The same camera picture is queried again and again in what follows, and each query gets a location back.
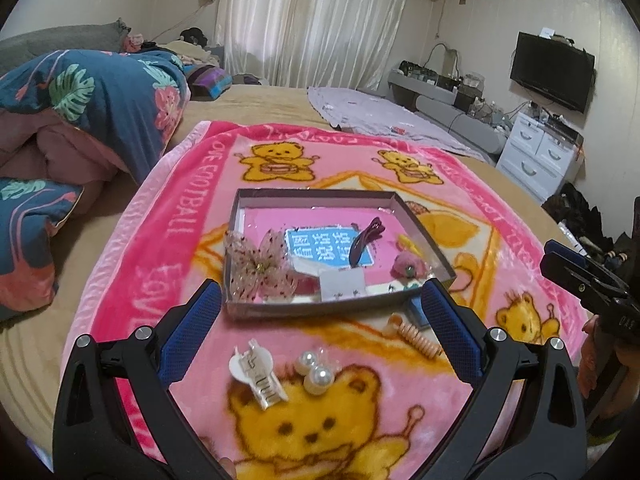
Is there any beige spiral hair tie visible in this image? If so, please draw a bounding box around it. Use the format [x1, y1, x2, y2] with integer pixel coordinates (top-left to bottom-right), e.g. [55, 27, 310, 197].
[384, 312, 443, 358]

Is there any purple flower hair tie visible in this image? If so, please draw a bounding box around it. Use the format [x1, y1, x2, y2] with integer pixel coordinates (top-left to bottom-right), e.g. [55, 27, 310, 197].
[392, 254, 432, 279]

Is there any white curtain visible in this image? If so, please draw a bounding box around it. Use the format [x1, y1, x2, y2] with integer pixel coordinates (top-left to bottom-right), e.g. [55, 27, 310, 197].
[215, 0, 416, 92]

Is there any pink bear printed blanket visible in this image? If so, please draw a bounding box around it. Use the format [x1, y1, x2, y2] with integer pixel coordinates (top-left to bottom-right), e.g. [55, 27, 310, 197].
[60, 120, 593, 480]

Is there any lilac sheet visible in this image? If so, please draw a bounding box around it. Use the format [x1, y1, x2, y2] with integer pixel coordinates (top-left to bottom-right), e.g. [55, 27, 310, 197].
[306, 86, 493, 163]

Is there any white drawer cabinet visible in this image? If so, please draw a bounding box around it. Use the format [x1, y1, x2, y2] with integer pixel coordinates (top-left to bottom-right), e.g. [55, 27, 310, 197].
[496, 111, 585, 203]

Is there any purple striped cloth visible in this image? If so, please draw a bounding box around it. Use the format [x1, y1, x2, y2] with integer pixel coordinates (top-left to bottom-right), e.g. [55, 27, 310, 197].
[187, 64, 232, 98]

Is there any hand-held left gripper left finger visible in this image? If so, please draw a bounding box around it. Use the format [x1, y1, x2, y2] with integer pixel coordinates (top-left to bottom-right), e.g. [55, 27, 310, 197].
[52, 279, 236, 480]

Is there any black television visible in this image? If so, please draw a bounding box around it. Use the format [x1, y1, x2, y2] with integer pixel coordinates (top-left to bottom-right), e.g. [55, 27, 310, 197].
[510, 31, 596, 113]

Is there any shallow cardboard box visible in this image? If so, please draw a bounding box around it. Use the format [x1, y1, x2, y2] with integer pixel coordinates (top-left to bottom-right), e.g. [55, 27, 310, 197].
[223, 188, 457, 321]

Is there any white claw hair clip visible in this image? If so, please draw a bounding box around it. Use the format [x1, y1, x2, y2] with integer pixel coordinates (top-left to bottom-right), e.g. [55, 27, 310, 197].
[229, 340, 290, 411]

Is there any pearl hair clip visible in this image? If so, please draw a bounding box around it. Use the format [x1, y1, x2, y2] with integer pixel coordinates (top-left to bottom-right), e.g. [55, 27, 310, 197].
[295, 349, 337, 395]

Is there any small blue item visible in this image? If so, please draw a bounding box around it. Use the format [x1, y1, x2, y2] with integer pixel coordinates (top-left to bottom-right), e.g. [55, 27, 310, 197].
[405, 299, 432, 333]

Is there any blue floral quilt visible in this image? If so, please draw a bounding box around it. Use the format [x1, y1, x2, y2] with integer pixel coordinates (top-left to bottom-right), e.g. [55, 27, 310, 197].
[0, 50, 191, 311]

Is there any person's right hand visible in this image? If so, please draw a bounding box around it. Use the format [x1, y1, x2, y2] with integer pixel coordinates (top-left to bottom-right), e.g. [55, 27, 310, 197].
[580, 315, 621, 418]

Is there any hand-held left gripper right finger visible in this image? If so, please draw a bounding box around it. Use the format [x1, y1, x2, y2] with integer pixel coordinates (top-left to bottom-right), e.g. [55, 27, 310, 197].
[421, 279, 588, 480]

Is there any sheer dotted bow hair clip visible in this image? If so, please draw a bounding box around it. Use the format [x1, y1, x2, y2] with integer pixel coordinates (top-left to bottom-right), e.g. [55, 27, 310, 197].
[223, 229, 301, 303]

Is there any white stud earring card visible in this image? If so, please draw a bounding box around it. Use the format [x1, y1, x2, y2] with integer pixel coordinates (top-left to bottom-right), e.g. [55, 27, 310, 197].
[320, 269, 367, 302]

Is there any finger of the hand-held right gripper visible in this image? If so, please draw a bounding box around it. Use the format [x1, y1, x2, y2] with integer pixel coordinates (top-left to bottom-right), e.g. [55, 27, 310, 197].
[540, 252, 626, 311]
[544, 240, 631, 291]

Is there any dark clothes pile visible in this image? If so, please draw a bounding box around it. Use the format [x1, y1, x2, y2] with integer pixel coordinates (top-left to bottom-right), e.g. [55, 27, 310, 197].
[542, 182, 640, 261]

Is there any pile of mixed clothes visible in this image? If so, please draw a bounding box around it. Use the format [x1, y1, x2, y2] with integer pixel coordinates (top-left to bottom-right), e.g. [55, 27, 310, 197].
[125, 27, 226, 68]

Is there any maroon hair clip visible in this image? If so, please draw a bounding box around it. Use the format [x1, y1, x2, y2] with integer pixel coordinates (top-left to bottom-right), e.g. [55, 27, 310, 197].
[348, 216, 386, 266]

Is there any grey pillow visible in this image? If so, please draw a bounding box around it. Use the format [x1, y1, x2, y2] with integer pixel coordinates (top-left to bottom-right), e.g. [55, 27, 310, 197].
[0, 19, 132, 63]

